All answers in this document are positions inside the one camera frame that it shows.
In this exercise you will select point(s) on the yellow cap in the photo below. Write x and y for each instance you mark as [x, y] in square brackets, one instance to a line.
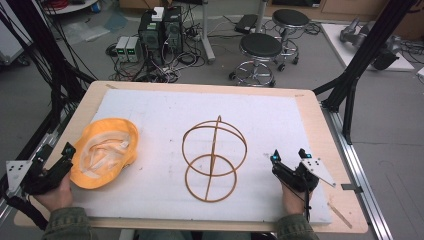
[100, 133]

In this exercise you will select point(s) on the black computer tower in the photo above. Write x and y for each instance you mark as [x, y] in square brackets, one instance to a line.
[173, 30]
[150, 36]

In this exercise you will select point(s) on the black round stool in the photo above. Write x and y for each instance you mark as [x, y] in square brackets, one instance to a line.
[260, 45]
[290, 17]

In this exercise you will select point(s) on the grey metal post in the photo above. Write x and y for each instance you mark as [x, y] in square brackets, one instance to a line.
[207, 33]
[261, 15]

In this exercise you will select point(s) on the white platform board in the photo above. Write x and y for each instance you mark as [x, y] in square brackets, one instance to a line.
[333, 40]

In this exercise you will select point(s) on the white foam mat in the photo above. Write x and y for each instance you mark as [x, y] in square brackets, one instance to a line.
[160, 106]

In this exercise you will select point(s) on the small white box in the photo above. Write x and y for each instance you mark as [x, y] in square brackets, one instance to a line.
[158, 14]

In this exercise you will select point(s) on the black metal frame stand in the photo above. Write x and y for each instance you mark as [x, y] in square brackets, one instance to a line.
[366, 50]
[43, 43]

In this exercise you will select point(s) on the thin wooden stick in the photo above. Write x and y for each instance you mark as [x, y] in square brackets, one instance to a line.
[340, 215]

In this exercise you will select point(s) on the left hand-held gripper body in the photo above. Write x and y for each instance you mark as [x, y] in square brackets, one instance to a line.
[40, 180]

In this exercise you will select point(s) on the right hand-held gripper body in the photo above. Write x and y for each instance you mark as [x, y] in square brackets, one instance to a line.
[296, 180]

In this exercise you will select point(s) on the grey metal bracket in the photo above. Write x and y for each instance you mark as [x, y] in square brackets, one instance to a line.
[351, 187]

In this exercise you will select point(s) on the flat black box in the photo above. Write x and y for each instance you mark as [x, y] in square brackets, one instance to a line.
[246, 23]

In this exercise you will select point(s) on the aluminium rail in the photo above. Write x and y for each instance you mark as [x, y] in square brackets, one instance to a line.
[43, 140]
[363, 173]

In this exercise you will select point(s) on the clear plastic sheet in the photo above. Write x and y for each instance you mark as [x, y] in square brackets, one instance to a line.
[85, 31]

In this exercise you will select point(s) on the person's left hand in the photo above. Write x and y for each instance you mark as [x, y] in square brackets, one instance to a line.
[56, 198]

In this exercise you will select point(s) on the white round table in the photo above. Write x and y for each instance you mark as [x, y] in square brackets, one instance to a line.
[71, 6]

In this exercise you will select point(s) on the person's right hand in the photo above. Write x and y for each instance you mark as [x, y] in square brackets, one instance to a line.
[293, 201]

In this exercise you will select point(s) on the white power supply box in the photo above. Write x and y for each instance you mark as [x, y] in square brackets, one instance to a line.
[133, 49]
[122, 48]

